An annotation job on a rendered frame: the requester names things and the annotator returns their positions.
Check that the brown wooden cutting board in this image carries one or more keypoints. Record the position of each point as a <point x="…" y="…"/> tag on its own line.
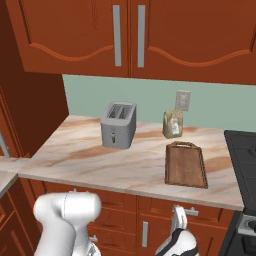
<point x="185" y="165"/>

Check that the brown upper cupboard door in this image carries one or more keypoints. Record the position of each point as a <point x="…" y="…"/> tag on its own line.
<point x="70" y="33"/>
<point x="200" y="33"/>

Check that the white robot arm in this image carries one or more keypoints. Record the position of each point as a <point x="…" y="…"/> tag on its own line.
<point x="63" y="216"/>

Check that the black stove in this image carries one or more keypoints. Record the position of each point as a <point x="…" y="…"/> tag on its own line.
<point x="245" y="160"/>

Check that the brown corner cupboard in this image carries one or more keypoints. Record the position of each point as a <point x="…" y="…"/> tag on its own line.
<point x="16" y="220"/>

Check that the brown lower cupboard door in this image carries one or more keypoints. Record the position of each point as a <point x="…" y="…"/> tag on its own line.
<point x="115" y="236"/>
<point x="160" y="233"/>

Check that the grey toaster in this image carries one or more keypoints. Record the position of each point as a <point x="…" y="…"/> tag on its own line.
<point x="117" y="131"/>

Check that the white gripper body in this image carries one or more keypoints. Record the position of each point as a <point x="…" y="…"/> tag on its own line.
<point x="179" y="218"/>

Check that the beige paper bag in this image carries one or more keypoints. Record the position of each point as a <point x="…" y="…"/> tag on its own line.
<point x="172" y="125"/>

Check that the brown tall cupboard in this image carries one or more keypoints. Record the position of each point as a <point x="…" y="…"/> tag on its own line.
<point x="30" y="106"/>

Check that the brown cupboard door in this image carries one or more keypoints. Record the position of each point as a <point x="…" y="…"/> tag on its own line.
<point x="70" y="33"/>
<point x="160" y="233"/>
<point x="200" y="33"/>
<point x="115" y="236"/>

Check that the brown drawer front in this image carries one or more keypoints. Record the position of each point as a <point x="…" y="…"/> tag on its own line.
<point x="213" y="215"/>
<point x="116" y="203"/>

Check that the grey wall outlet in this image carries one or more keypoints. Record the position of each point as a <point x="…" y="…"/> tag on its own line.
<point x="183" y="100"/>

